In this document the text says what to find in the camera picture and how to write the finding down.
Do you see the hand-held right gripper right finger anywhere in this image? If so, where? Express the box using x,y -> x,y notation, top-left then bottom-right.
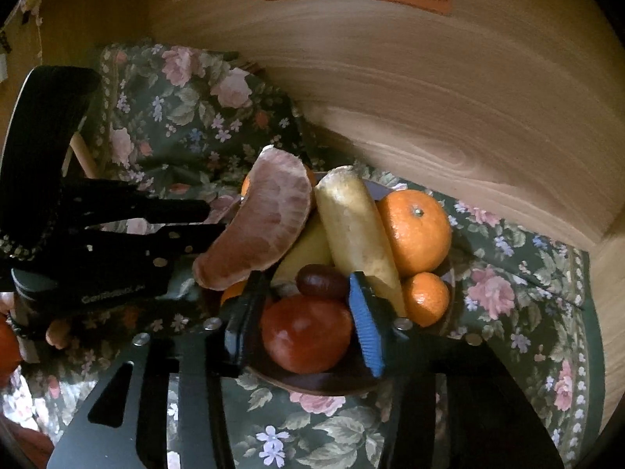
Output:
349,272 -> 567,469

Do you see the long banana piece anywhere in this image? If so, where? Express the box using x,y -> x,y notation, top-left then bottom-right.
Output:
314,166 -> 408,318

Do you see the red tomato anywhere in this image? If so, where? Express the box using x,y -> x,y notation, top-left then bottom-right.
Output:
260,294 -> 354,374

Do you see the dark grape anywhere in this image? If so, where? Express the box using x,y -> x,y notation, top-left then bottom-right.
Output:
295,264 -> 352,300

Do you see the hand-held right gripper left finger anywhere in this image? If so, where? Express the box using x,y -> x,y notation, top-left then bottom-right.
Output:
46,271 -> 271,469

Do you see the person's left hand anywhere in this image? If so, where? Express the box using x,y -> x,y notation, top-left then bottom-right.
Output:
44,319 -> 75,351

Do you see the large orange with sticker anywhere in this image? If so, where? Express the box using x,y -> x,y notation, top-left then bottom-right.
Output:
0,320 -> 23,387

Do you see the wooden handle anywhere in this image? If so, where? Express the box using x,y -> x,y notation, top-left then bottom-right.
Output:
71,134 -> 99,177

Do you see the peeled pomelo segment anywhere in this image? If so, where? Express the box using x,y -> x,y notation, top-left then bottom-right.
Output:
192,145 -> 313,290

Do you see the floral green cloth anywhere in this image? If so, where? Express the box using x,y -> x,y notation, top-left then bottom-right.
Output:
0,41 -> 594,469

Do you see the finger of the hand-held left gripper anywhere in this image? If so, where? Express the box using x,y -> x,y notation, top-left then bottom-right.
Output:
61,180 -> 212,229
72,224 -> 226,275

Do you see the dark round plate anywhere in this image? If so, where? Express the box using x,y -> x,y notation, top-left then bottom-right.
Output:
202,171 -> 457,396

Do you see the short banana piece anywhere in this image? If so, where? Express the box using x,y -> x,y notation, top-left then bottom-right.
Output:
270,215 -> 334,299

